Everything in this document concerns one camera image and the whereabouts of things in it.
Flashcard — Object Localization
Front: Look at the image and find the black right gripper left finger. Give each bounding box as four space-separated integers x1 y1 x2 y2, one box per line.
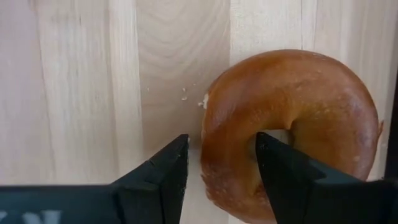
111 134 190 224

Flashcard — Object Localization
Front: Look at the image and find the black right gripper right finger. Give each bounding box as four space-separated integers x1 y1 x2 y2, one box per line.
255 131 336 224

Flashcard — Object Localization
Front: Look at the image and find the brown bagel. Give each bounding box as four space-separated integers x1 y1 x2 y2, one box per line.
198 49 384 224

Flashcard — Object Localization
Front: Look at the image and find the black aluminium table frame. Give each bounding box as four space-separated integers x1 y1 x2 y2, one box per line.
384 70 398 180

